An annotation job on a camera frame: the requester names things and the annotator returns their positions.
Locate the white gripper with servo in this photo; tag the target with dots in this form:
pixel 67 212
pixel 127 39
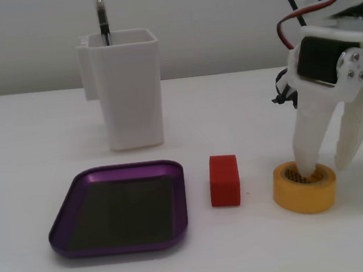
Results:
pixel 318 60

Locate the black pen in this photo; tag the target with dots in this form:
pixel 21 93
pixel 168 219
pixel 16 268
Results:
pixel 102 19

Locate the purple metal tray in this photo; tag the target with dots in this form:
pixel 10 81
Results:
pixel 121 210

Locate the red rectangular block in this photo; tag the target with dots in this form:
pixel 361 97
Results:
pixel 224 183

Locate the yellow tape roll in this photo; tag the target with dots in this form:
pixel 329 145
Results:
pixel 304 196

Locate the white plastic pen holder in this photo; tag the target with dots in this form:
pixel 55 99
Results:
pixel 128 89

